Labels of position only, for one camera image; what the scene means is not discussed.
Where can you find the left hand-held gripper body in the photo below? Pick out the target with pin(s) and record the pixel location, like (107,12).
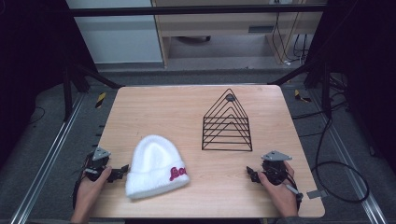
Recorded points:
(99,160)

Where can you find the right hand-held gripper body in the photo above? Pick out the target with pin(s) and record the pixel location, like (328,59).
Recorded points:
(275,166)

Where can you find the white knit beanie hat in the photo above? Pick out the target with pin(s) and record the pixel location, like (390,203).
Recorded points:
(155,166)

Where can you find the person's right hand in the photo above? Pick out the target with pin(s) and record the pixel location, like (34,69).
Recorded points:
(278,193)

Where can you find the person's left hand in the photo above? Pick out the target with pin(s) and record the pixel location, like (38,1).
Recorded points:
(90,189)

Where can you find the grey metal tag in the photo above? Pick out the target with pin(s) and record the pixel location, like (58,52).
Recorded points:
(317,194)

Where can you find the yellow black striped tape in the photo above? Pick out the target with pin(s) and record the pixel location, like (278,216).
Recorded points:
(300,97)
(100,100)

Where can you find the white cabinet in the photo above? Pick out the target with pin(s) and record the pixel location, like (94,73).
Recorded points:
(115,31)

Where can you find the wooden shelf unit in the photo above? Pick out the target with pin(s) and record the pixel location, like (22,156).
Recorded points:
(236,28)

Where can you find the black horizontal bar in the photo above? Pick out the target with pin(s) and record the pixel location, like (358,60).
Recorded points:
(196,10)

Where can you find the aluminium rail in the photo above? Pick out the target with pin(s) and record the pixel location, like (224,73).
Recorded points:
(348,161)
(46,161)

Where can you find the black metal frame stand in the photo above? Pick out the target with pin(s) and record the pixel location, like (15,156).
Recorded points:
(314,81)
(77,77)

